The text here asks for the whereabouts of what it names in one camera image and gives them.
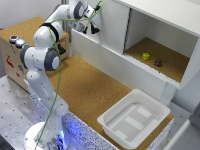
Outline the purple block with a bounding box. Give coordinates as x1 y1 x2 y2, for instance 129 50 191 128
153 58 163 67

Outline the blue button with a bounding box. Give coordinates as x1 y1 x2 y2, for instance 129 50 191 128
15 38 26 48

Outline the red button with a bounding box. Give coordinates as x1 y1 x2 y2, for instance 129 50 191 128
8 34 19 44

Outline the green cable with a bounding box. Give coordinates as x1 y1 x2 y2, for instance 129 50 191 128
33 0 105 150

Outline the white sliding door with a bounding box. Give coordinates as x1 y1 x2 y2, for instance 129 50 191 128
87 0 131 55

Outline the wooden drawer box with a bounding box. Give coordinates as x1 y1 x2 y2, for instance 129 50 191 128
0 16 71 92

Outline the yellow block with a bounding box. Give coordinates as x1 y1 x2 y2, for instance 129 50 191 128
142 52 151 61

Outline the green button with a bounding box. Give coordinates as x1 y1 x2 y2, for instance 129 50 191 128
21 43 31 51

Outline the white plastic box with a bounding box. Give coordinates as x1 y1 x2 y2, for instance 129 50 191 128
96 88 172 150

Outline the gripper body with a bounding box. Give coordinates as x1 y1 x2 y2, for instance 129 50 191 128
82 5 101 30

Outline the black drawer handle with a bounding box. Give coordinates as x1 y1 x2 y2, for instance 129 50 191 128
57 43 67 58

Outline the white cabinet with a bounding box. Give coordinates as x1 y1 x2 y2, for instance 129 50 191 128
70 0 200 106

